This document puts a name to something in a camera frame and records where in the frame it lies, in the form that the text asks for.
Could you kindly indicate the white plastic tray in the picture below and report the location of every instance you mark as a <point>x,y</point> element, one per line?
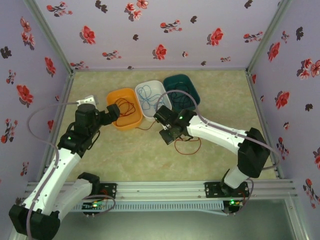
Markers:
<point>150,113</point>

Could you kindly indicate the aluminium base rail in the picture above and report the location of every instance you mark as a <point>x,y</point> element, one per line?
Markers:
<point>162,188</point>

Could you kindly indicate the aluminium side frame rail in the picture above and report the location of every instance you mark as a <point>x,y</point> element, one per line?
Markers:
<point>66,90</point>
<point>260,110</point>

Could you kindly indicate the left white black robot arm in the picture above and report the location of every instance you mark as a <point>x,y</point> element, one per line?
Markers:
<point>57,175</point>

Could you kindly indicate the teal plastic tray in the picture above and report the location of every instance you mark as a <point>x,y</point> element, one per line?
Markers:
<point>180,81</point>

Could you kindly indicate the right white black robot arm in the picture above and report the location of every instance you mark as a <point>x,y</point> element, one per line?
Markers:
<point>215,132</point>

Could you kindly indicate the grey metal panel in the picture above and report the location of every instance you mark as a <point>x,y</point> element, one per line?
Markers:
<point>160,226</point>

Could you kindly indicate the aluminium frame post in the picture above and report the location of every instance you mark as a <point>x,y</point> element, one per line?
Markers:
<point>270,37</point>
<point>50,37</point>

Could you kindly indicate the small circuit board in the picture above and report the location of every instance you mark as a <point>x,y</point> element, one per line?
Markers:
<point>233,205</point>
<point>93,206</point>

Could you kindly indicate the orange plastic tray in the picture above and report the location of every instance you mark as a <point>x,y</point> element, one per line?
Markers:
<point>130,122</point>

